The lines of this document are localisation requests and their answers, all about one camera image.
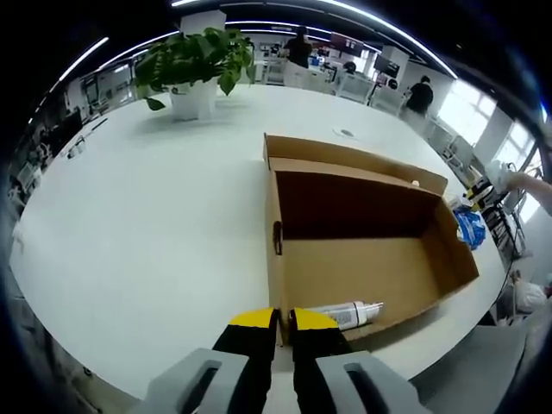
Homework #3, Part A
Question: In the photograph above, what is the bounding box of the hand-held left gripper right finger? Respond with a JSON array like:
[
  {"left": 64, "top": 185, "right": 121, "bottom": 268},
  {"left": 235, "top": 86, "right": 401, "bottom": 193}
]
[{"left": 287, "top": 307, "right": 432, "bottom": 414}]

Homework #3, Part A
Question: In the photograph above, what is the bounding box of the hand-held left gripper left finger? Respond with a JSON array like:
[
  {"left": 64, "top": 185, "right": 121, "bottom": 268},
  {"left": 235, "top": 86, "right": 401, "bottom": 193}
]
[{"left": 129, "top": 306, "right": 280, "bottom": 414}]

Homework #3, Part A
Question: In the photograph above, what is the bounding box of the blue wet wipes soft pack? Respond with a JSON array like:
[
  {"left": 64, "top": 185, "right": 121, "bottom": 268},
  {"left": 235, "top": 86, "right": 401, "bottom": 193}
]
[{"left": 452, "top": 205, "right": 487, "bottom": 250}]

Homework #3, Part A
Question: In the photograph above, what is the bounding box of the white spray bottle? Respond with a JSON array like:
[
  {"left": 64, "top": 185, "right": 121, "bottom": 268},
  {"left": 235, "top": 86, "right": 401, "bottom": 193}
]
[{"left": 308, "top": 300, "right": 385, "bottom": 331}]

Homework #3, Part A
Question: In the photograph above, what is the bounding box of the brown cardboard shoe box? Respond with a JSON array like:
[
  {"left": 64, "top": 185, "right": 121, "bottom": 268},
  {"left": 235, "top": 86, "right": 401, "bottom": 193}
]
[{"left": 263, "top": 132, "right": 480, "bottom": 346}]

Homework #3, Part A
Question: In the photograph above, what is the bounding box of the small white desk item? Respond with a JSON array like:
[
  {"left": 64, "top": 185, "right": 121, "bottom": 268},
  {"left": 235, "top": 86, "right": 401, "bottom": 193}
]
[{"left": 66, "top": 135, "right": 88, "bottom": 160}]

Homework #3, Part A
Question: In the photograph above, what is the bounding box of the white mesh chair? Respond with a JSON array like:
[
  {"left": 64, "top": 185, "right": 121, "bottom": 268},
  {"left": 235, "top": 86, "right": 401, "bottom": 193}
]
[
  {"left": 443, "top": 133, "right": 476, "bottom": 173},
  {"left": 336, "top": 72, "right": 373, "bottom": 104}
]

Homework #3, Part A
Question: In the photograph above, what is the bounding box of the grey mesh office chair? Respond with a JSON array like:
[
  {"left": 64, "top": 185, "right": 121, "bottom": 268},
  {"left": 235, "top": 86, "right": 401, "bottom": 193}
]
[{"left": 409, "top": 321, "right": 536, "bottom": 414}]

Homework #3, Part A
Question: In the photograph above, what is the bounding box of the potted green plant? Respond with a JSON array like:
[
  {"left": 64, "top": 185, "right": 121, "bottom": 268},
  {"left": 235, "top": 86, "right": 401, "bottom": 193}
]
[{"left": 134, "top": 27, "right": 256, "bottom": 122}]

